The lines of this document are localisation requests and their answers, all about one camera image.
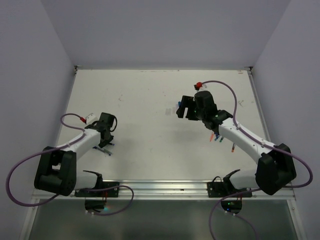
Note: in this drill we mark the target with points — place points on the aluminium right side rail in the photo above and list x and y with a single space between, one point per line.
249 71

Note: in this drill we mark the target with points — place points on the aluminium rail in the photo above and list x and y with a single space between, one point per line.
249 71
166 190

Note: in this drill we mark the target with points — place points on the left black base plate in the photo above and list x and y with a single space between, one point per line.
111 193

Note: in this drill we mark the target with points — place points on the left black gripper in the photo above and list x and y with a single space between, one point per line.
104 143

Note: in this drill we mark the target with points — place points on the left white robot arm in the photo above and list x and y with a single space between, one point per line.
57 169

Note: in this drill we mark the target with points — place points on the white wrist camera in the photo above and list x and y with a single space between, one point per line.
91 118
200 86

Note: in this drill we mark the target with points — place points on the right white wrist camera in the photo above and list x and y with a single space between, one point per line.
200 86

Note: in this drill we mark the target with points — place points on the red capped pen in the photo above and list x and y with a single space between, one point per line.
233 147

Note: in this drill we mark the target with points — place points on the aluminium front rail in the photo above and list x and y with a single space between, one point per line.
166 190

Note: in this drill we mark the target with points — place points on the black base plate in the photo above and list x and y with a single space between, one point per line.
111 193
218 189

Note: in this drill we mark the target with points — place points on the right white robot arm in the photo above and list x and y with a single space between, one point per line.
274 167

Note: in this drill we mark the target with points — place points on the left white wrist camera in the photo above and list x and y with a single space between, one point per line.
91 118

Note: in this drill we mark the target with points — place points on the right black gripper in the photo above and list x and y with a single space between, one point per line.
188 101

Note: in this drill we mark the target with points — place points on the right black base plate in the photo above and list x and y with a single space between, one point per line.
218 189

